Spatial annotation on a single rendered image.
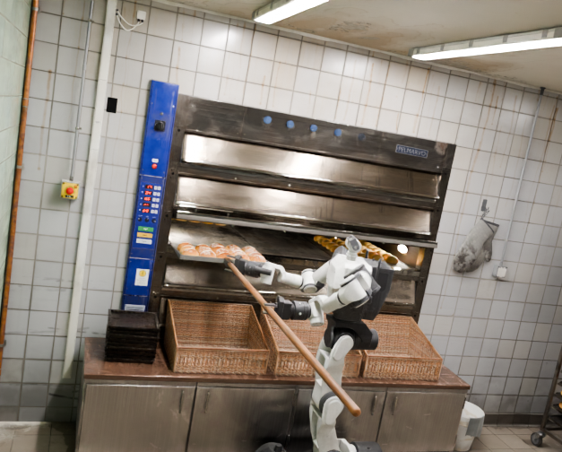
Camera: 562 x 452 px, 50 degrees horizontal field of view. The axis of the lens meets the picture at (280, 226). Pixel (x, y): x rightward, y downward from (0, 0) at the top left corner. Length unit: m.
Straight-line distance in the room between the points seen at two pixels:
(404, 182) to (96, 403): 2.38
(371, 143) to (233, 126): 0.94
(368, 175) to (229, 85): 1.10
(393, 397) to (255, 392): 0.91
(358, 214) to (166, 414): 1.76
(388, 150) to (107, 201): 1.85
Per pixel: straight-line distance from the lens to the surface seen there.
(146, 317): 3.68
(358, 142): 4.01
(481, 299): 4.76
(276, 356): 3.62
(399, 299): 4.36
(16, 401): 4.08
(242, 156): 3.74
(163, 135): 3.62
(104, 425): 3.54
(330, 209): 3.98
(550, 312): 5.20
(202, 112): 3.69
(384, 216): 4.16
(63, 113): 3.62
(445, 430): 4.30
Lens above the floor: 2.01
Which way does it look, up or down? 9 degrees down
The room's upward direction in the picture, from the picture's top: 10 degrees clockwise
